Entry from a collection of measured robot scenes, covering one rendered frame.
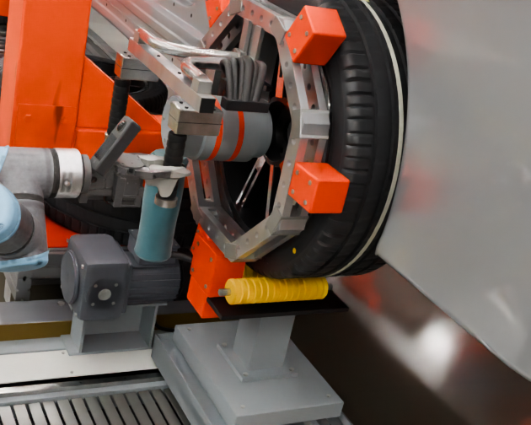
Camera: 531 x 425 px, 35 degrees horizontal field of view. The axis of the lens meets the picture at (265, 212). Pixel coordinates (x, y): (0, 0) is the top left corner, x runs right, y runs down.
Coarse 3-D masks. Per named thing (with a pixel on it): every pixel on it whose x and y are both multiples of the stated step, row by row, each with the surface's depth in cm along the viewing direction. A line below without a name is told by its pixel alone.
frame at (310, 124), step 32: (256, 0) 182; (224, 32) 189; (288, 64) 163; (288, 96) 163; (320, 96) 162; (320, 128) 160; (192, 160) 203; (288, 160) 164; (320, 160) 164; (192, 192) 203; (224, 224) 197; (288, 224) 167; (224, 256) 187; (256, 256) 184
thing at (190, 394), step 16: (160, 336) 231; (160, 352) 226; (176, 352) 227; (160, 368) 226; (176, 368) 217; (176, 384) 217; (192, 384) 215; (192, 400) 208; (208, 400) 211; (192, 416) 208; (208, 416) 201
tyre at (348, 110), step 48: (288, 0) 179; (336, 0) 171; (384, 0) 180; (384, 48) 167; (336, 96) 163; (384, 96) 163; (336, 144) 163; (384, 144) 163; (384, 192) 167; (288, 240) 180; (336, 240) 169
